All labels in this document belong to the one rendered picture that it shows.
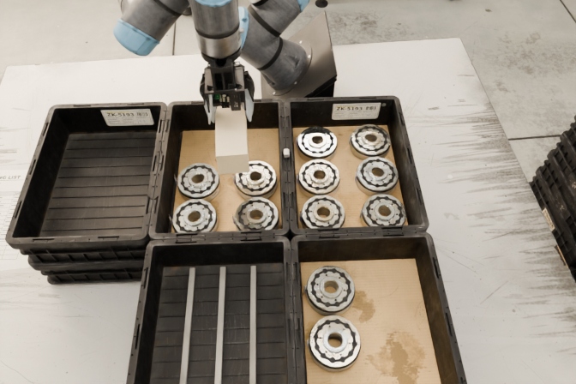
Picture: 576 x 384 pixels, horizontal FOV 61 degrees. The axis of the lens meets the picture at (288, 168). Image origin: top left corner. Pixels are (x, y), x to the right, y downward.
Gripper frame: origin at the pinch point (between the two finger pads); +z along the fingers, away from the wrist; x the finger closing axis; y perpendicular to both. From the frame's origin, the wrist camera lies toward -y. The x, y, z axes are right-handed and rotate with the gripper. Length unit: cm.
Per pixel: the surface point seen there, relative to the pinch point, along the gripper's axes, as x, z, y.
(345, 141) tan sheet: 28.5, 25.8, -11.1
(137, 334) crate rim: -20.1, 17.0, 38.6
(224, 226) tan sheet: -4.3, 25.7, 12.1
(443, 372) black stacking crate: 37, 23, 49
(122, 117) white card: -29.8, 19.9, -19.6
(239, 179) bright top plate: 0.0, 22.8, 0.9
